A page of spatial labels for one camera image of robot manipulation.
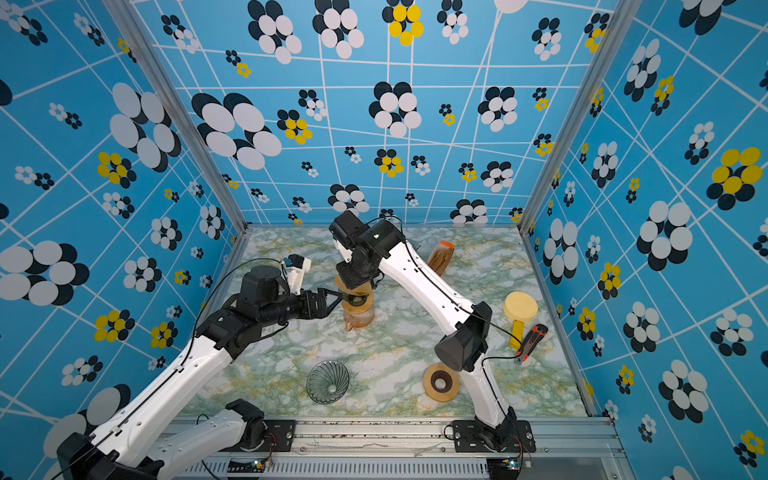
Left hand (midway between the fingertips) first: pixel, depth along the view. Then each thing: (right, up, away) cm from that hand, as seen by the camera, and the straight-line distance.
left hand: (332, 295), depth 73 cm
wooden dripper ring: (+5, -6, +13) cm, 16 cm away
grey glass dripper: (-3, -24, +7) cm, 26 cm away
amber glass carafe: (+4, -11, +20) cm, 23 cm away
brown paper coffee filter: (+7, 0, +13) cm, 15 cm away
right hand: (+5, +4, +5) cm, 8 cm away
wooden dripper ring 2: (+29, -26, +9) cm, 40 cm away
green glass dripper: (+3, -4, +16) cm, 16 cm away
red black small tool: (+57, -16, +16) cm, 61 cm away
